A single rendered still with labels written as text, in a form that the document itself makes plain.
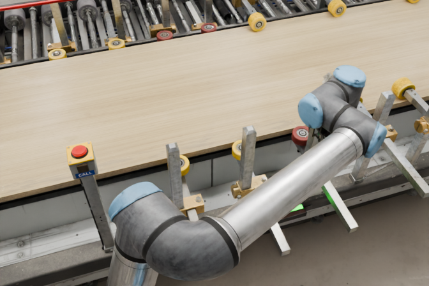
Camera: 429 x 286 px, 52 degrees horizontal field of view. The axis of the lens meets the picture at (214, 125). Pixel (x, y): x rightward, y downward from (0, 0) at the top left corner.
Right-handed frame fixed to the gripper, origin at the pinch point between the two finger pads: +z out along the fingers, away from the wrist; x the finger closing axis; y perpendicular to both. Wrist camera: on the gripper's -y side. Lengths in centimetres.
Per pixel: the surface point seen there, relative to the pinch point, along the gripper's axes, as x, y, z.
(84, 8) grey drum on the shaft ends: -153, 69, 18
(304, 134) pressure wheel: -20.5, -2.0, 10.6
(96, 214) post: -6, 79, 8
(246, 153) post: -6.0, 28.7, -4.7
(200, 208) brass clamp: -5.3, 44.8, 18.7
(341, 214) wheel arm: 13.9, 0.0, 15.4
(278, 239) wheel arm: 15.4, 24.4, 16.2
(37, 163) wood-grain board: -38, 98, 12
